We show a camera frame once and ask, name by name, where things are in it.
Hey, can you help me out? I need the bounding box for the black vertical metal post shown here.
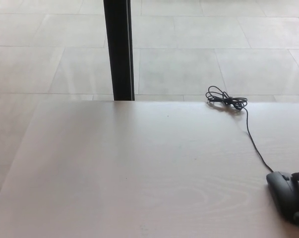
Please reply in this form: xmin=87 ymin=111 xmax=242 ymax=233
xmin=103 ymin=0 xmax=136 ymax=101

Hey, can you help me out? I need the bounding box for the black mouse cable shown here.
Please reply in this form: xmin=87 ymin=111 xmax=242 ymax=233
xmin=205 ymin=85 xmax=275 ymax=173

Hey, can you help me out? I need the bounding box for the black computer mouse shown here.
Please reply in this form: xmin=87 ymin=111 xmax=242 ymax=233
xmin=266 ymin=171 xmax=299 ymax=224

